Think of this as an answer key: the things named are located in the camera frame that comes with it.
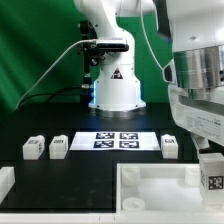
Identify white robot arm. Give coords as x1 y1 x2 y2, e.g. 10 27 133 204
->
73 0 224 150

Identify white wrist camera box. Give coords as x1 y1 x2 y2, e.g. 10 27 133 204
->
163 60 176 84

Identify white front obstacle strip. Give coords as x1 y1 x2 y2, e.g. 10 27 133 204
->
0 214 224 224

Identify white obstacle bar left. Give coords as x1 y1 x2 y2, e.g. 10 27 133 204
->
0 167 15 204

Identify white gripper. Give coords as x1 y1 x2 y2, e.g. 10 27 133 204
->
168 84 224 155

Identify white sheet with fiducial tags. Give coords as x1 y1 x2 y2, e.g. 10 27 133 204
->
70 131 160 151

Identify black camera stand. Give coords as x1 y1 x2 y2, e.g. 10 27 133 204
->
77 20 130 104

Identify grey camera cable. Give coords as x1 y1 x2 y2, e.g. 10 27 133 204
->
15 39 98 110

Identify white square tabletop part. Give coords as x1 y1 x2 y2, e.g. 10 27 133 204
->
116 163 224 213

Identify black cable on table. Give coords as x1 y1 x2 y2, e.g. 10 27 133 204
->
18 87 84 108

